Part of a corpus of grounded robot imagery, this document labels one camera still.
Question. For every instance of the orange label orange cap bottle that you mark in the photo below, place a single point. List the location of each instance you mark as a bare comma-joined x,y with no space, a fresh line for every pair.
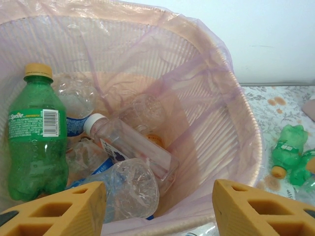
153,140

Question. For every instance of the small blue label water bottle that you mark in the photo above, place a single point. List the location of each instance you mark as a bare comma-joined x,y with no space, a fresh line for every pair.
76,98

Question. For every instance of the square purple label bottle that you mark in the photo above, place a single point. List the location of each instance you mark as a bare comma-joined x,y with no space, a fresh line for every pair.
137,150

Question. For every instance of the intact green Sprite bottle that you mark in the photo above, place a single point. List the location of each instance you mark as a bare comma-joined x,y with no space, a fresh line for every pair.
37,152

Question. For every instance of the clear Pepsi bottle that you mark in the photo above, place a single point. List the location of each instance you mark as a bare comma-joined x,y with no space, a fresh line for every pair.
133,186

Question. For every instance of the crushed green plastic bottle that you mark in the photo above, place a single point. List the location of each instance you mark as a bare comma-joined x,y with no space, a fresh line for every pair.
288,147
302,169

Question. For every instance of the clear bottle white cap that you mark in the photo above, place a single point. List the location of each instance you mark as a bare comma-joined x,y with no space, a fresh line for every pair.
142,110

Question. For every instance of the floral grey tablecloth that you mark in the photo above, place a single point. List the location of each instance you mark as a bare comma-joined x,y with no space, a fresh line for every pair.
268,115

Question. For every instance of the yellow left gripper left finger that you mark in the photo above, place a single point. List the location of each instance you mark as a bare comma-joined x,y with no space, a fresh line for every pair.
93,196

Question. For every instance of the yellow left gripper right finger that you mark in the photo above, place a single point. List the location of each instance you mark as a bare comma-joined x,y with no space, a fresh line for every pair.
229,204

